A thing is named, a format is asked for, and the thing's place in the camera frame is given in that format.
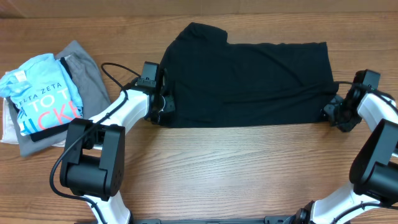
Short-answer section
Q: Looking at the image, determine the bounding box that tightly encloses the black t-shirt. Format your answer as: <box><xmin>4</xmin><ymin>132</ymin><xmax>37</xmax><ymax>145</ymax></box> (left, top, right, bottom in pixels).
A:
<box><xmin>159</xmin><ymin>23</ymin><xmax>338</xmax><ymax>128</ymax></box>

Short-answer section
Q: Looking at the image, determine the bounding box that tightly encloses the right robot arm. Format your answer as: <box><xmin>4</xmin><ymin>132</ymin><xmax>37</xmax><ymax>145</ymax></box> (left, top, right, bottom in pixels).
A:
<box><xmin>286</xmin><ymin>70</ymin><xmax>397</xmax><ymax>224</ymax></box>

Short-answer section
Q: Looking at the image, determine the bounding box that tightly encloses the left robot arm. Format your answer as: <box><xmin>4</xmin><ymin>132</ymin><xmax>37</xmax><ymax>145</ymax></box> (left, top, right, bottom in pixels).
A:
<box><xmin>50</xmin><ymin>62</ymin><xmax>175</xmax><ymax>223</ymax></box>

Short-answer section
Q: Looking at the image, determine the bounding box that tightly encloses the grey folded garment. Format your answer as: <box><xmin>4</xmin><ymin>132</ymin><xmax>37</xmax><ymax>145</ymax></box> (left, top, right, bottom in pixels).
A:
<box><xmin>15</xmin><ymin>40</ymin><xmax>111</xmax><ymax>157</ymax></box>

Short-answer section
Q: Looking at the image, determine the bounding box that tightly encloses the light blue printed t-shirt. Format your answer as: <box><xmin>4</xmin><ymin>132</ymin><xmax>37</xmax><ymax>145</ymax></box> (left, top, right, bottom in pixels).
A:
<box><xmin>1</xmin><ymin>54</ymin><xmax>83</xmax><ymax>136</ymax></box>

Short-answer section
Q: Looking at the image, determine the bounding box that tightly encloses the white folded garment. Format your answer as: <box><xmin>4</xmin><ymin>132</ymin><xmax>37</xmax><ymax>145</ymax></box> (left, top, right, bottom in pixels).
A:
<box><xmin>1</xmin><ymin>98</ymin><xmax>66</xmax><ymax>150</ymax></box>

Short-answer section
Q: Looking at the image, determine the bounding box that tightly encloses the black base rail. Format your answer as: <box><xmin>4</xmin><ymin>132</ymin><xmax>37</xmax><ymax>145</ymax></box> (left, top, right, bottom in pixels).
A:
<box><xmin>133</xmin><ymin>215</ymin><xmax>299</xmax><ymax>224</ymax></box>

